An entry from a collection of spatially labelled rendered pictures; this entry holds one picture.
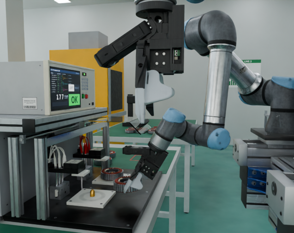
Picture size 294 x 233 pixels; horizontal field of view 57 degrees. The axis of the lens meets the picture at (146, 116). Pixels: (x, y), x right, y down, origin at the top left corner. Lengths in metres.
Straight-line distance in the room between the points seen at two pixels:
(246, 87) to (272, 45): 5.31
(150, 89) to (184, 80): 5.90
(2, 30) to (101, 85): 1.85
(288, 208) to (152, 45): 0.48
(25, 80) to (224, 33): 0.74
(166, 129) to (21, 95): 0.56
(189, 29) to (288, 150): 0.61
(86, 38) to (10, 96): 4.17
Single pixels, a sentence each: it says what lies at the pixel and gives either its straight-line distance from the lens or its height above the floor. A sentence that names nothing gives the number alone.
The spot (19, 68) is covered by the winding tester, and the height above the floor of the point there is 1.29.
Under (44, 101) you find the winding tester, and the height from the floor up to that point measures 1.17.
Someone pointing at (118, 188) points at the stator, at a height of 0.84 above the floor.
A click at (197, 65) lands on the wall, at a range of 6.34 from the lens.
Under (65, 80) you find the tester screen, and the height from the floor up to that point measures 1.25.
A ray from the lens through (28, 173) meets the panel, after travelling 1.20.
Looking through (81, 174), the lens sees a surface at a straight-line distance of 1.11.
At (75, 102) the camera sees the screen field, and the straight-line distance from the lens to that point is 1.25.
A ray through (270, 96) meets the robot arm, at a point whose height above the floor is 1.18.
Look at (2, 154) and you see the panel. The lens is 1.07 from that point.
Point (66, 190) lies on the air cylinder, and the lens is 1.21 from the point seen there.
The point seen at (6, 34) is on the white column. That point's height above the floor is 2.14.
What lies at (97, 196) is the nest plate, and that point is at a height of 0.78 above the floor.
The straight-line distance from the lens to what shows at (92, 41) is 5.20.
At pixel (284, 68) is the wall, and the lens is 6.55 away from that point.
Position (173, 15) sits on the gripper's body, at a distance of 0.49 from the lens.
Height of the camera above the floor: 1.20
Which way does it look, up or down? 5 degrees down
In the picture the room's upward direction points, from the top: straight up
